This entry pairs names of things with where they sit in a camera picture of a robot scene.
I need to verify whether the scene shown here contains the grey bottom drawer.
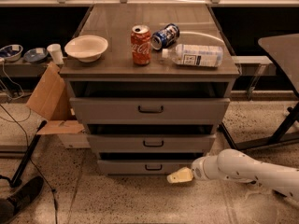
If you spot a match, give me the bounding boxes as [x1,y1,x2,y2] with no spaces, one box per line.
[97,160,192,175]

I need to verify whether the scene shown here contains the grey drawer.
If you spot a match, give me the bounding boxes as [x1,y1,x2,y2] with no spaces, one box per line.
[88,134,216,153]
[97,160,192,175]
[70,98,230,125]

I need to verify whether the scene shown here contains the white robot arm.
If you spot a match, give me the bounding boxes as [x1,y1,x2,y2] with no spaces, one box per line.
[167,149,299,201]

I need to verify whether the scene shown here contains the grey middle drawer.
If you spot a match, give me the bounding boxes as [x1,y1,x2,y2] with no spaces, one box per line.
[88,134,216,153]

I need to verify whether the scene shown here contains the grey drawer cabinet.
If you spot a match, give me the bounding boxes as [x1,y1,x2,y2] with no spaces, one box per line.
[60,3,239,161]

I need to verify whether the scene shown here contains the grey top drawer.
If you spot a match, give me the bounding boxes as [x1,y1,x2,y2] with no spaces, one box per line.
[70,98,230,125]

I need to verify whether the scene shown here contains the black stand leg right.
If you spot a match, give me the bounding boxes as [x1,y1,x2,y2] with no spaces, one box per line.
[219,123,237,149]

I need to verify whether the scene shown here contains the black stand leg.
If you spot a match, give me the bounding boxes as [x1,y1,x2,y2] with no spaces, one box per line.
[9,133,41,188]
[219,123,237,149]

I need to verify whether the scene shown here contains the clear plastic water bottle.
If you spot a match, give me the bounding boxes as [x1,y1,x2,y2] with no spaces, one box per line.
[162,44,223,68]

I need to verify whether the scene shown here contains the blue soda can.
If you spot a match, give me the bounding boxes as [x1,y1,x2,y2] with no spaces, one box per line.
[150,23,180,50]

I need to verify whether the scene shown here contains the red cola can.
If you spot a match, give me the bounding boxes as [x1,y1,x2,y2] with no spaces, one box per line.
[131,24,150,65]

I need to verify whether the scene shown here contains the brown cardboard box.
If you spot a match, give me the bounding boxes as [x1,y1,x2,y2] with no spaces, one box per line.
[26,62,90,148]

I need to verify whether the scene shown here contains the white bowl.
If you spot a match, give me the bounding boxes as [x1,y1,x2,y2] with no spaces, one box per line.
[64,35,108,63]

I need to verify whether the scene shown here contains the black stand leg left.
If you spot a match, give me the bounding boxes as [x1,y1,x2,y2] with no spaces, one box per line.
[9,133,41,188]

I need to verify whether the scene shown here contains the black shoe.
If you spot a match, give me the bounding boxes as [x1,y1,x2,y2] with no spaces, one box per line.
[0,176,44,224]

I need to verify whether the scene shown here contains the white paper cup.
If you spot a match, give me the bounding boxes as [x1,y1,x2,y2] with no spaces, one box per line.
[47,44,64,64]

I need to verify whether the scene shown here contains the blue patterned bowl right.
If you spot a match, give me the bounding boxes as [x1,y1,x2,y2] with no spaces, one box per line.
[23,48,49,63]

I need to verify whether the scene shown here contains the blue patterned bowl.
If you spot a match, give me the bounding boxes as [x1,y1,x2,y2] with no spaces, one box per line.
[0,44,23,63]
[23,48,49,63]

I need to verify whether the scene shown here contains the blue patterned bowl left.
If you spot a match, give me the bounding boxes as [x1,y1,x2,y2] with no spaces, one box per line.
[0,44,23,63]

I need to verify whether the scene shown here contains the black cable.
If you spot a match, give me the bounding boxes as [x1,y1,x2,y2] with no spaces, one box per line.
[0,105,60,224]

